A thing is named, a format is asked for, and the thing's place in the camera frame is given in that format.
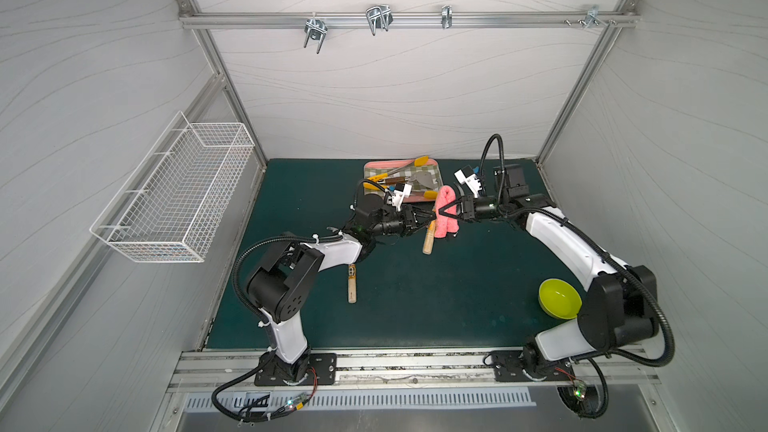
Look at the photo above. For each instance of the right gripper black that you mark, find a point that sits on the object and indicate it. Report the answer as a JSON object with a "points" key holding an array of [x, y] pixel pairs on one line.
{"points": [[465, 209]]}

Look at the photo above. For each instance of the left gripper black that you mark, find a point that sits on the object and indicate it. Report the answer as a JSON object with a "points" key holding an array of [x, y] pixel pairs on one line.
{"points": [[407, 219]]}

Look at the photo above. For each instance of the pink rag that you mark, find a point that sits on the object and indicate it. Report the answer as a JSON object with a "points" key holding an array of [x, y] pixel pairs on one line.
{"points": [[445, 209]]}

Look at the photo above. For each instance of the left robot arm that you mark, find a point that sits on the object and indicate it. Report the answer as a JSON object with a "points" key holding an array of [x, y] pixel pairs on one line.
{"points": [[274, 277]]}

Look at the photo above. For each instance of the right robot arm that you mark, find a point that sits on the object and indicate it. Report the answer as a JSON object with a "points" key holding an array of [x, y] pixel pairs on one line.
{"points": [[620, 313]]}

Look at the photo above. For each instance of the yellow tipped metal tongs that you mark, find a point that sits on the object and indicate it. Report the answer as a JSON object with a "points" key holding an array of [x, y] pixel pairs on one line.
{"points": [[390, 175]]}

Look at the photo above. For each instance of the pink checkered tray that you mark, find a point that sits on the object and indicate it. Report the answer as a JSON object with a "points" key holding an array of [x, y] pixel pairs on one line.
{"points": [[375, 168]]}

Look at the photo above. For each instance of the small metal spatula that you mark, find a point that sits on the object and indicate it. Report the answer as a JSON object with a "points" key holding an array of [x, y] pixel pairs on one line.
{"points": [[422, 180]]}

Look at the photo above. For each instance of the lime green bowl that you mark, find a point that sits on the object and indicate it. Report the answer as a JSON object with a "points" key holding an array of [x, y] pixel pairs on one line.
{"points": [[558, 299]]}

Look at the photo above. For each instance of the metal U-bolt clamp left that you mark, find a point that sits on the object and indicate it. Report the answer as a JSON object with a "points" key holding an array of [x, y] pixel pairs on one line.
{"points": [[315, 31]]}

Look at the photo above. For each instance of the metal u-bolt clamp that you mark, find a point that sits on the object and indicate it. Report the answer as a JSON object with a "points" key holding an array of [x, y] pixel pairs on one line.
{"points": [[315, 31], [379, 17]]}

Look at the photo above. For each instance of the metal U-bolt clamp middle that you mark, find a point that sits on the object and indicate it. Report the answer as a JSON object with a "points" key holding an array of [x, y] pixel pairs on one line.
{"points": [[379, 17]]}

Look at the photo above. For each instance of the white vent strip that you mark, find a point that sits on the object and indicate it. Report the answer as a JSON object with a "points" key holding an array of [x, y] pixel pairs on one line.
{"points": [[473, 398]]}

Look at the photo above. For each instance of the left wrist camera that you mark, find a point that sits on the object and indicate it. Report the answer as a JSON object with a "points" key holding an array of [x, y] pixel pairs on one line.
{"points": [[398, 193]]}

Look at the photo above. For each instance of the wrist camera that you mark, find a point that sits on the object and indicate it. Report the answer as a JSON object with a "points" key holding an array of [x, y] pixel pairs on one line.
{"points": [[468, 176], [398, 193]]}

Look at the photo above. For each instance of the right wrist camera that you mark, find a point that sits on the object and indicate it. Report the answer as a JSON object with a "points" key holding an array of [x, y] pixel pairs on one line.
{"points": [[468, 176]]}

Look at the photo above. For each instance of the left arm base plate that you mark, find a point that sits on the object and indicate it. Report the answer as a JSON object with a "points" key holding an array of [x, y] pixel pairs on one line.
{"points": [[309, 368]]}

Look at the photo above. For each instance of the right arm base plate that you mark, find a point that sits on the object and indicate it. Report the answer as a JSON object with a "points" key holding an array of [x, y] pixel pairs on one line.
{"points": [[510, 366]]}

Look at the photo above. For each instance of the white wire basket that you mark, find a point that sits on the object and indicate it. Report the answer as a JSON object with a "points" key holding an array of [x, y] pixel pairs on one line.
{"points": [[171, 205]]}

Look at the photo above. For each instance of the metal bracket with bolts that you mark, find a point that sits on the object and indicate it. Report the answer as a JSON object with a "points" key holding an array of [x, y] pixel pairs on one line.
{"points": [[591, 19]]}

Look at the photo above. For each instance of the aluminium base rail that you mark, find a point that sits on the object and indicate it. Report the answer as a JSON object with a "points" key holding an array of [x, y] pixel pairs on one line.
{"points": [[359, 369]]}

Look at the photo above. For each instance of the aluminium crossbar rail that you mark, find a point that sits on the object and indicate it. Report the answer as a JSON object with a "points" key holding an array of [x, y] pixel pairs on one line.
{"points": [[401, 20]]}

